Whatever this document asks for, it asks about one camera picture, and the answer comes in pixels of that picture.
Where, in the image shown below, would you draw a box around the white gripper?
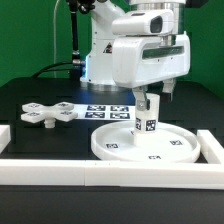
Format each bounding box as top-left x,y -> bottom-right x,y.
112,9 -> 190,111

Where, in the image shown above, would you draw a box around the white round table top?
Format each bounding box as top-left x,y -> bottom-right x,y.
91,121 -> 200,163

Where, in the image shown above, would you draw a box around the white sheet with fiducial markers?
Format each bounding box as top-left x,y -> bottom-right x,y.
73,104 -> 135,121

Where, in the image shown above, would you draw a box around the white right fence bar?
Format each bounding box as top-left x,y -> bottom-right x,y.
197,130 -> 224,165

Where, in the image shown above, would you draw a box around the white fence bar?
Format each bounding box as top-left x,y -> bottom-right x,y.
0,159 -> 224,190
197,130 -> 224,165

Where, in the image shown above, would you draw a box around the white cross-shaped table base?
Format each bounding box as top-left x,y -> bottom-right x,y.
21,102 -> 78,129

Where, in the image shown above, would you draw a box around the white left fence block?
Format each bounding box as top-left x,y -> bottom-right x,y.
0,125 -> 11,154

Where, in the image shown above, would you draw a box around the white front fence bar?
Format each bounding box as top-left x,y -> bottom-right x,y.
0,159 -> 224,190

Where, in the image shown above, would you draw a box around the black cables at base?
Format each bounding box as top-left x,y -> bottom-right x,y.
31,58 -> 86,79

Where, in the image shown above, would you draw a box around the white cable on backdrop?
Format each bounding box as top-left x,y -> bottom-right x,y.
52,0 -> 63,79

